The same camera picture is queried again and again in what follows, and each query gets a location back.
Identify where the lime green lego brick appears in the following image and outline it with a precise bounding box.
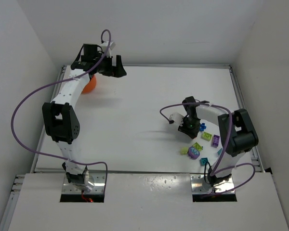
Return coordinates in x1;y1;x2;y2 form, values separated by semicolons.
192;142;203;152
201;132;212;141

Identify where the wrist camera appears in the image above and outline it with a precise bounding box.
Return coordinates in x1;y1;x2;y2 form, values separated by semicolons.
169;112;184;126
100;40;116;52

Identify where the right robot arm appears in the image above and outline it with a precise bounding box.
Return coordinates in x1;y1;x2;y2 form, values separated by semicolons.
178;96;259;186

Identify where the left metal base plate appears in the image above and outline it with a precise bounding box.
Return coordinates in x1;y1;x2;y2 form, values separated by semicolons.
62;172;105;194

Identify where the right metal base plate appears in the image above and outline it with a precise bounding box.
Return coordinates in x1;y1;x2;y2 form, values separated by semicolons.
190;174;235;195

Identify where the orange divided container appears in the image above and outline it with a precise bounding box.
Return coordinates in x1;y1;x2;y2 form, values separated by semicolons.
82;75;97;94

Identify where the metal base plate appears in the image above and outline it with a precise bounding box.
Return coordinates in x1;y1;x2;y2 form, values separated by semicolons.
190;174;235;195
62;172;105;194

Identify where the purple lego brick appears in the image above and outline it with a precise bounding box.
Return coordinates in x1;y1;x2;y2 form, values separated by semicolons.
211;135;220;148

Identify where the aluminium table frame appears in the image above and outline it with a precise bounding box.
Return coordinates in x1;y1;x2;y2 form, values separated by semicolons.
0;63;273;231

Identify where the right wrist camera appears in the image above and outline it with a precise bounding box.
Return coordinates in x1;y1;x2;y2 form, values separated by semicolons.
169;112;184;126

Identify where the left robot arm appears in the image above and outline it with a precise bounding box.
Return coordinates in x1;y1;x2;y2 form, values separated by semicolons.
42;41;127;192

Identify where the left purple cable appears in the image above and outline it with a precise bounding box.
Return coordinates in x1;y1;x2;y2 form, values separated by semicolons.
11;29;112;191

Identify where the blue lego piece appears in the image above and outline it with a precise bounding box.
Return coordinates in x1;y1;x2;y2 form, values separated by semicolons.
199;123;207;132

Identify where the purple flower lego piece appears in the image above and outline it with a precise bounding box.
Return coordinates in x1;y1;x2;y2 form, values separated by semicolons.
187;146;200;160

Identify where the light green lego brick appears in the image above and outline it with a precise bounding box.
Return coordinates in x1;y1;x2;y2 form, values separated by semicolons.
180;147;188;155

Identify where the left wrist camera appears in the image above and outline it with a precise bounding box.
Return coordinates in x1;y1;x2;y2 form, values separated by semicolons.
100;40;116;52

